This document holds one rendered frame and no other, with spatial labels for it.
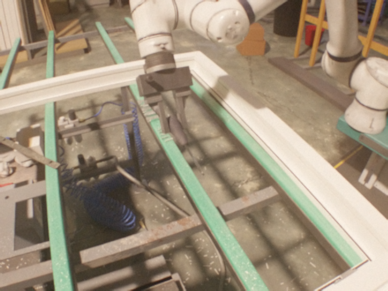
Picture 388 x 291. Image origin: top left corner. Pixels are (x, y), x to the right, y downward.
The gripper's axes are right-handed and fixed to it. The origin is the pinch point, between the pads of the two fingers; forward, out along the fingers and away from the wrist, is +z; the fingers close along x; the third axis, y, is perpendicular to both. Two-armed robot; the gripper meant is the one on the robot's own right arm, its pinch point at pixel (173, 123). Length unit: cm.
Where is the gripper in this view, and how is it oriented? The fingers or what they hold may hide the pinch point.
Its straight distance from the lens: 72.3
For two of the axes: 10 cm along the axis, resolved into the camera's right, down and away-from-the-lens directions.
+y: 3.5, 0.8, -9.3
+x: 9.1, -2.5, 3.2
